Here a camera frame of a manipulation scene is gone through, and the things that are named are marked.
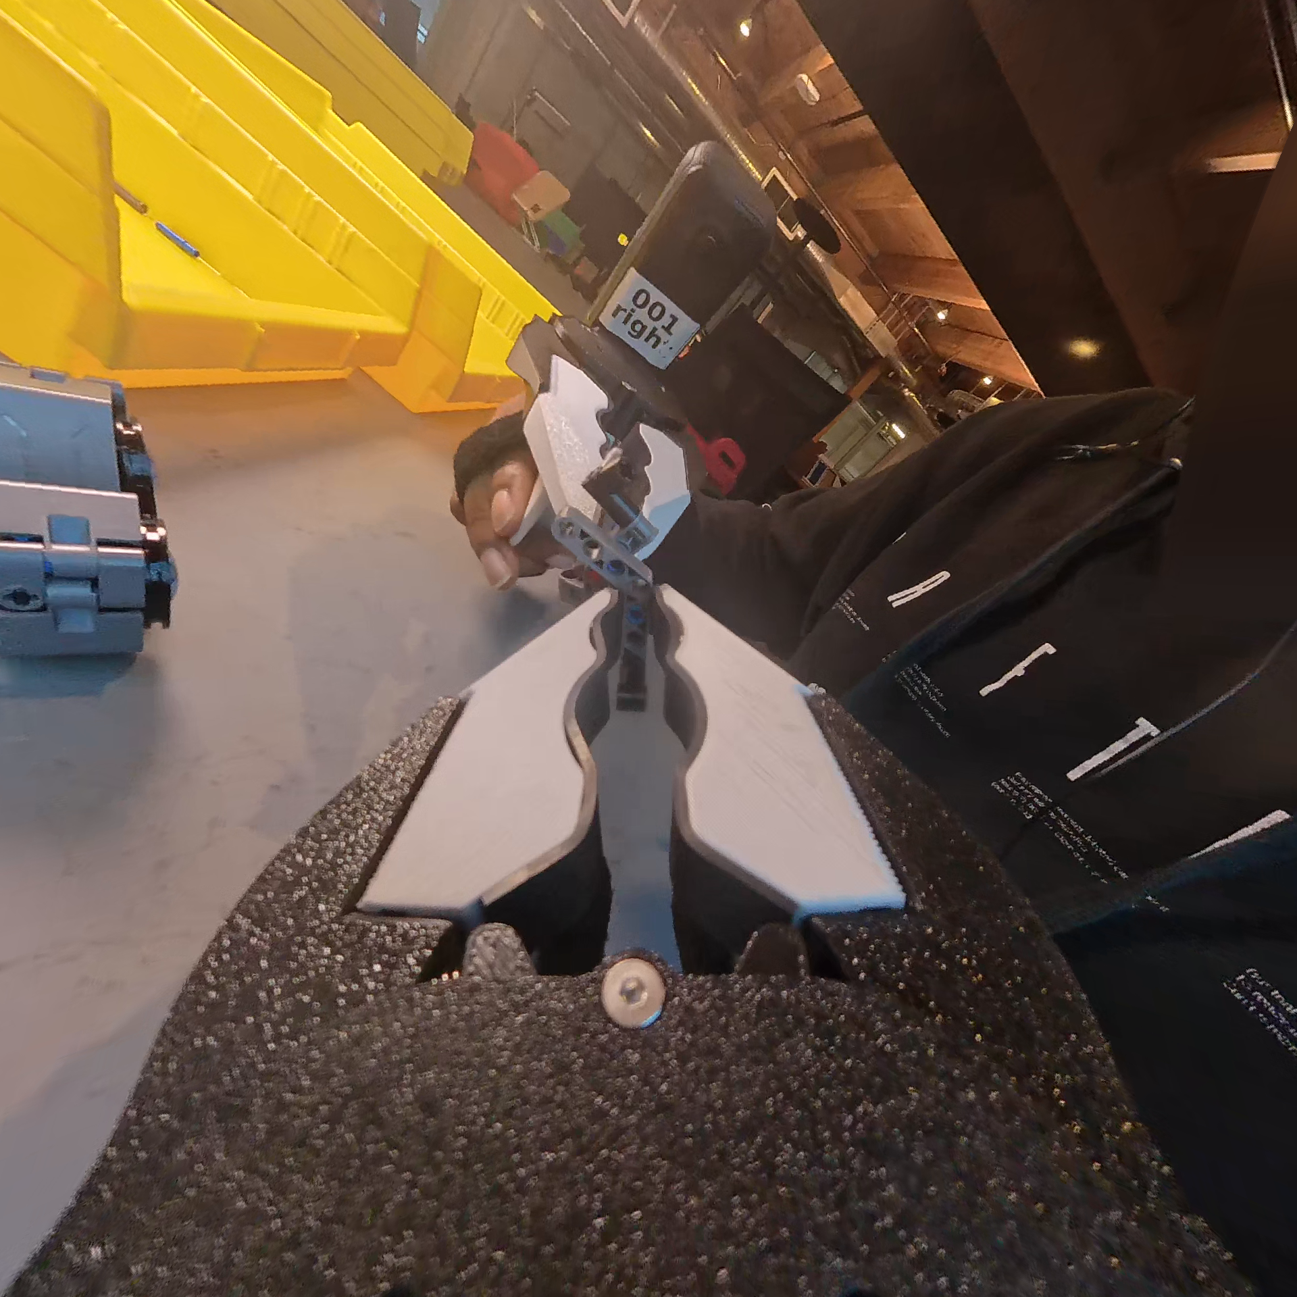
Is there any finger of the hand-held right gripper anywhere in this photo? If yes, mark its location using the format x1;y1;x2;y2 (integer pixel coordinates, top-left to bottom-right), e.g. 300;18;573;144
621;424;697;561
508;358;607;548

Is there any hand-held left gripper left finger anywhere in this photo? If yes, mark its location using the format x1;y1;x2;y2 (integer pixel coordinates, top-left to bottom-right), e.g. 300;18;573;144
359;589;624;975

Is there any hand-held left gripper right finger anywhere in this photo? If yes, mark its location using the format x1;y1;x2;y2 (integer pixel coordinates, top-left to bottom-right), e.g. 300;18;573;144
653;588;905;975

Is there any grey brick beam piece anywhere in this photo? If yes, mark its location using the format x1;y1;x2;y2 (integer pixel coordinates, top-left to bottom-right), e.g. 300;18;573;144
550;446;659;608

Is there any grey desk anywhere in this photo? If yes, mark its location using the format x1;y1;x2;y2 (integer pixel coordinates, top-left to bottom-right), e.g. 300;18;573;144
0;370;781;1278

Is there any person's right hand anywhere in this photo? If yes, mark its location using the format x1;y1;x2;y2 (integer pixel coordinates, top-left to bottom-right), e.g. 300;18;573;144
447;456;543;594

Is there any beige chair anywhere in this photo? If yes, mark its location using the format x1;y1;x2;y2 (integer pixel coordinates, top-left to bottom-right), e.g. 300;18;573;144
508;173;573;257

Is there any red chair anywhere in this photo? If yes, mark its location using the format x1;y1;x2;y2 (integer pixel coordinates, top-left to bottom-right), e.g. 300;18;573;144
467;121;540;220

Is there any yellow storage bin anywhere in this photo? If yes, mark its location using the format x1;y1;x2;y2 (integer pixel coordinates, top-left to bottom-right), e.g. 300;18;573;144
0;0;559;419
203;0;475;187

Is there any person's black hoodie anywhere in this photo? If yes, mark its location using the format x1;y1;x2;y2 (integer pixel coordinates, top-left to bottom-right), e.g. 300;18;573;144
840;424;1297;1297

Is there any grey twin engine brick model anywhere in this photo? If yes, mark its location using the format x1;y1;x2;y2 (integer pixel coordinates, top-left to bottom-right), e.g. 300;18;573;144
0;368;181;659

